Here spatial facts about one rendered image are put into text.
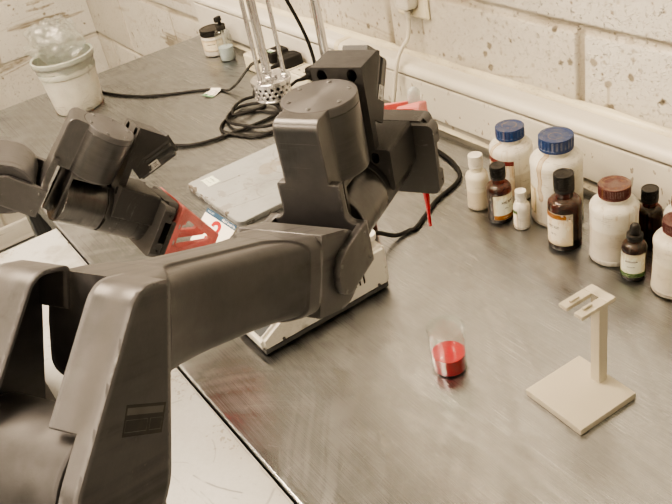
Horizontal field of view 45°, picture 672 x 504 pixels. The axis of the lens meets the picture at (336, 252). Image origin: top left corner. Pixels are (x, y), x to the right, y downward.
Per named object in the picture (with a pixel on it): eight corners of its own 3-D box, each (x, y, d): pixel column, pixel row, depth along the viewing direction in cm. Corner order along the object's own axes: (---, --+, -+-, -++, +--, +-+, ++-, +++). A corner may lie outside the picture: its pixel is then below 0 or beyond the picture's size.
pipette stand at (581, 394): (580, 436, 82) (579, 340, 75) (525, 394, 88) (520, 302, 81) (636, 398, 85) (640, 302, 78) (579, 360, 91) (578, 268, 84)
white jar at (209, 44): (208, 49, 204) (202, 24, 201) (231, 46, 203) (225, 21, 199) (202, 59, 199) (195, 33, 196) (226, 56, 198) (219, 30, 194)
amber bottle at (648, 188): (652, 252, 105) (655, 197, 100) (629, 244, 107) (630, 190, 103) (666, 240, 107) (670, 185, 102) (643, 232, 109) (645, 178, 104)
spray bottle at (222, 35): (230, 62, 194) (219, 19, 188) (218, 62, 195) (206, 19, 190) (239, 56, 196) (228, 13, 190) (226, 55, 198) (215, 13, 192)
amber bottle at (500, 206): (483, 218, 119) (478, 165, 114) (501, 208, 120) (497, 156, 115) (500, 227, 116) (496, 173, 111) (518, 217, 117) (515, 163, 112)
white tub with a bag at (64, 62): (40, 122, 183) (2, 31, 171) (63, 96, 194) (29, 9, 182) (98, 115, 180) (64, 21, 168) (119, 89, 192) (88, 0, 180)
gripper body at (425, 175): (329, 113, 72) (292, 153, 66) (439, 115, 67) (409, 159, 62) (341, 176, 75) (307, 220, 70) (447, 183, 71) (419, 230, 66)
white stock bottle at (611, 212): (636, 270, 103) (638, 196, 97) (586, 266, 105) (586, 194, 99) (639, 243, 107) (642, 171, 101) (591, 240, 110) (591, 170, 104)
